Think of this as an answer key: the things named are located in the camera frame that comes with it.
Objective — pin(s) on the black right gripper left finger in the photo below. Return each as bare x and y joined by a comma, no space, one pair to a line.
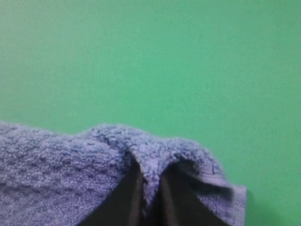
123,207

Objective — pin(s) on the blue waffle-weave towel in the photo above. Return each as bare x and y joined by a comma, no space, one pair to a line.
51,179

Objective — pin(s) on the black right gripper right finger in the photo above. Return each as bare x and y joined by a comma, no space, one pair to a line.
179,206

